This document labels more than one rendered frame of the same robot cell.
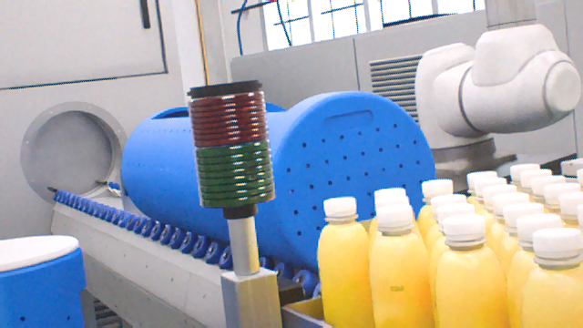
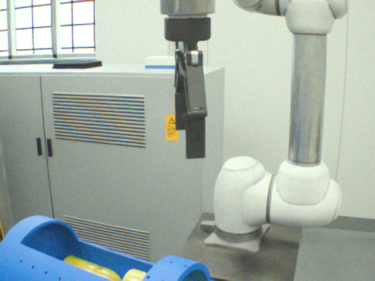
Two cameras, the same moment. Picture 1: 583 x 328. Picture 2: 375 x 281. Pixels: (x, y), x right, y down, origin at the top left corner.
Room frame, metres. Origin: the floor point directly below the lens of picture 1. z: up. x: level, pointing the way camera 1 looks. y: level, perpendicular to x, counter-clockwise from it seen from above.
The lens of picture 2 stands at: (1.08, 0.49, 1.69)
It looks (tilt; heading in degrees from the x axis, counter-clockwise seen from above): 16 degrees down; 322
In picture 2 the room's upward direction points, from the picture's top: straight up
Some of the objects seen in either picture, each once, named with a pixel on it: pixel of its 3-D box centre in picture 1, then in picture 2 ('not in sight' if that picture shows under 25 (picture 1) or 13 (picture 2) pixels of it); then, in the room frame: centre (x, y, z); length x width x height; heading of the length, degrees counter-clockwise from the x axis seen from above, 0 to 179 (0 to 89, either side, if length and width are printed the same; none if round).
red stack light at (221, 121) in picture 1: (228, 119); not in sight; (0.71, 0.05, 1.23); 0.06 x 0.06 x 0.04
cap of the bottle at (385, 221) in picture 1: (394, 217); not in sight; (0.93, -0.10, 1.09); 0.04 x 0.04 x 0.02
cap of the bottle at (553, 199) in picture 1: (562, 194); not in sight; (0.95, -0.30, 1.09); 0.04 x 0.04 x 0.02
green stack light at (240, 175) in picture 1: (235, 172); not in sight; (0.71, 0.05, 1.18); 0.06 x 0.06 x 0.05
